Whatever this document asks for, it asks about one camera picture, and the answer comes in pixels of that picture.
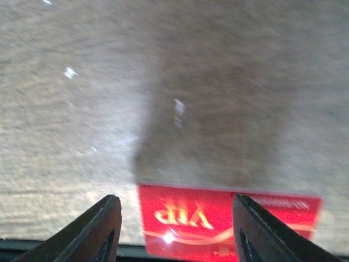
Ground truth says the red VIP card front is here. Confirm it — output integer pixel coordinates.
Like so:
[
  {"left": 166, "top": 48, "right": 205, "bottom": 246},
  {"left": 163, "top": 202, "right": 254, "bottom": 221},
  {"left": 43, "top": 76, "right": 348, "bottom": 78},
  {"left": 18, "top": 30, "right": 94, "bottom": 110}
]
[{"left": 137, "top": 182, "right": 322, "bottom": 261}]

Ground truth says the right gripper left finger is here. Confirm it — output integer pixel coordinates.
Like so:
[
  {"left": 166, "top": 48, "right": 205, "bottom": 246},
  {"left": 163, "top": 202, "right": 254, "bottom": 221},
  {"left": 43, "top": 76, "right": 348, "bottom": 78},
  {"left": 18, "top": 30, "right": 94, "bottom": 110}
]
[{"left": 12, "top": 194, "right": 123, "bottom": 262}]

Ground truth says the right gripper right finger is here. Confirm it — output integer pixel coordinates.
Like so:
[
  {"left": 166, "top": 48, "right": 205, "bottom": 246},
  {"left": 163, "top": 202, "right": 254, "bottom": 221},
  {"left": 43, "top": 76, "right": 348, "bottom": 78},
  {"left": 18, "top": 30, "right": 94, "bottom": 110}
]
[{"left": 232, "top": 193, "right": 341, "bottom": 262}]

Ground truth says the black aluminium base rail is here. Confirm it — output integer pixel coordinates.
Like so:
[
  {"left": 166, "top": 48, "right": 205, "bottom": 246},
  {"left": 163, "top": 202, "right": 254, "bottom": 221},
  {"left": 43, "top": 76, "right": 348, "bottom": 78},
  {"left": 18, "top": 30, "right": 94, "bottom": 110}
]
[{"left": 0, "top": 239, "right": 349, "bottom": 262}]

